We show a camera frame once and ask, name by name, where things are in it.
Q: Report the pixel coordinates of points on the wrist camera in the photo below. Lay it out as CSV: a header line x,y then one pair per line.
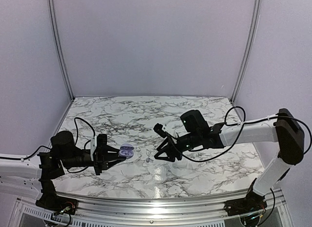
x,y
164,131
96,143

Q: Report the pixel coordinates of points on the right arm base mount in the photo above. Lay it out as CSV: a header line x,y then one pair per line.
x,y
250,203

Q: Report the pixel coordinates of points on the aluminium front rail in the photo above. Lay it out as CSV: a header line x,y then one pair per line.
x,y
201,211

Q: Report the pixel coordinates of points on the purple earbud charging case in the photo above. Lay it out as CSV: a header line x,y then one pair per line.
x,y
126,150

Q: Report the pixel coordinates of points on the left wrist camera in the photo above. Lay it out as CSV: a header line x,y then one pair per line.
x,y
96,143

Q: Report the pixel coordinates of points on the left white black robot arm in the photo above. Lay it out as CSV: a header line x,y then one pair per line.
x,y
32,176

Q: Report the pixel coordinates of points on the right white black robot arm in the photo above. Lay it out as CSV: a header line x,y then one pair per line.
x,y
281,128

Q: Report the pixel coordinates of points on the right aluminium corner post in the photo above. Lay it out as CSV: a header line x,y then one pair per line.
x,y
248,49

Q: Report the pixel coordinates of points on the left aluminium corner post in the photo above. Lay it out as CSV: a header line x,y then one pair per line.
x,y
59,51

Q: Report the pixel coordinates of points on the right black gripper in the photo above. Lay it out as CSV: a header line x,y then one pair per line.
x,y
170,148

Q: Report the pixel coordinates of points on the aluminium corner post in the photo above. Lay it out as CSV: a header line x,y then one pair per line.
x,y
248,49
59,51

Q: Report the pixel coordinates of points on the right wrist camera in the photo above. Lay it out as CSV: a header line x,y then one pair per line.
x,y
164,131

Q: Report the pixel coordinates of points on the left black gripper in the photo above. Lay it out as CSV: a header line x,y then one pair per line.
x,y
102,159

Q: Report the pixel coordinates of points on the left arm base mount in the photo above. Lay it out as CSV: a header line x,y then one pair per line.
x,y
49,199

